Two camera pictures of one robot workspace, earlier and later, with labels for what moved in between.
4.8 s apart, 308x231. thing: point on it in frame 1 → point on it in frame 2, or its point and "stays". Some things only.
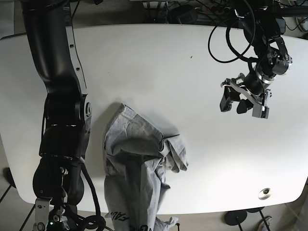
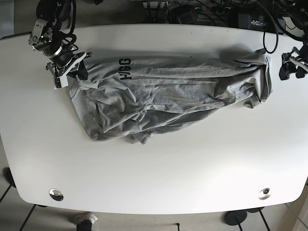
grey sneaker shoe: (261, 225) → (89, 216)
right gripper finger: (230, 95) → (284, 72)
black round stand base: (234, 218) stays
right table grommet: (264, 193) stays
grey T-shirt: (136, 157) → (130, 96)
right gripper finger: (243, 105) → (301, 72)
